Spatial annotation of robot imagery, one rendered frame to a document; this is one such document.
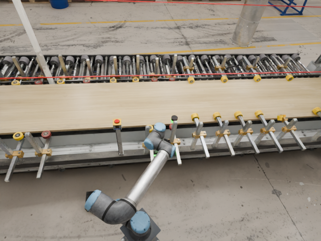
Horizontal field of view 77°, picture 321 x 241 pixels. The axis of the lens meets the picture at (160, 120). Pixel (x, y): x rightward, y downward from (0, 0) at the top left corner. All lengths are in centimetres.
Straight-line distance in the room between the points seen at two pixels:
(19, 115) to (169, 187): 189
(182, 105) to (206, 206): 129
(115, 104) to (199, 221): 169
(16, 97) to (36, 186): 111
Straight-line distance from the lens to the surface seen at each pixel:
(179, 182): 281
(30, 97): 267
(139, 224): 173
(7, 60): 348
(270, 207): 311
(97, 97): 243
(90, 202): 122
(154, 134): 150
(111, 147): 231
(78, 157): 222
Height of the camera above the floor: 256
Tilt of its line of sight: 50 degrees down
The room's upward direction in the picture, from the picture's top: 7 degrees clockwise
